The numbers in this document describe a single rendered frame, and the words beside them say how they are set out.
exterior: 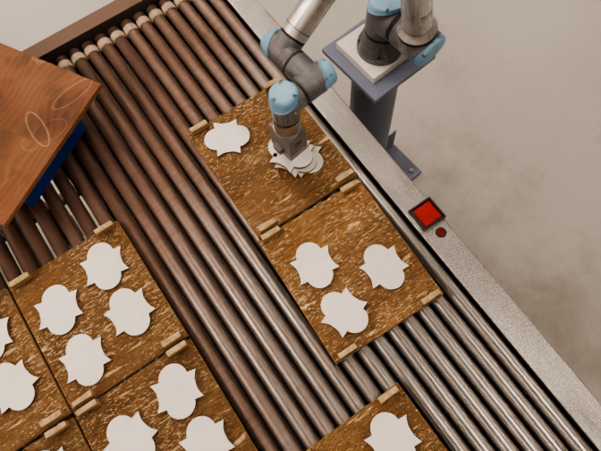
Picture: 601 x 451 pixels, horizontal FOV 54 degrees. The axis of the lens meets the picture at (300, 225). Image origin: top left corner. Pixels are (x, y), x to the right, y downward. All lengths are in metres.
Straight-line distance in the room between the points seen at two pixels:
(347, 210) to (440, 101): 1.43
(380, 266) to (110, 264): 0.76
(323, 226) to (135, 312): 0.57
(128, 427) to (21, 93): 1.03
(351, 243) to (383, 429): 0.50
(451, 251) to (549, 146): 1.42
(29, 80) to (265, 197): 0.80
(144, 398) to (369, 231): 0.76
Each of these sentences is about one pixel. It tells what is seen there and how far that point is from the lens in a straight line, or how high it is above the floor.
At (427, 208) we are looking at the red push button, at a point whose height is 0.93.
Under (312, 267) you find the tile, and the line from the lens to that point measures 1.65.
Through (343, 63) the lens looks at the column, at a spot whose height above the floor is 0.87.
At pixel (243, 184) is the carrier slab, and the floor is 0.94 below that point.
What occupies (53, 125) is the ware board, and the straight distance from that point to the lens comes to 1.90.
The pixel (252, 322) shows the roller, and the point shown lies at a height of 0.92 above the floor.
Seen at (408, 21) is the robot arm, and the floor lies 1.21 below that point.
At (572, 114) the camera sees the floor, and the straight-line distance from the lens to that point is 3.18.
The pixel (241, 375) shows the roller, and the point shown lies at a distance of 1.63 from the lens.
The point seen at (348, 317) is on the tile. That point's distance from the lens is 1.62.
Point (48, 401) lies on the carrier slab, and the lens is 1.75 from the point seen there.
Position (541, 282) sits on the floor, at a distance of 2.78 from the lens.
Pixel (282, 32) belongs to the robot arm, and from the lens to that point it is 1.59.
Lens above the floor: 2.53
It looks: 69 degrees down
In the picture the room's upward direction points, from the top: 7 degrees counter-clockwise
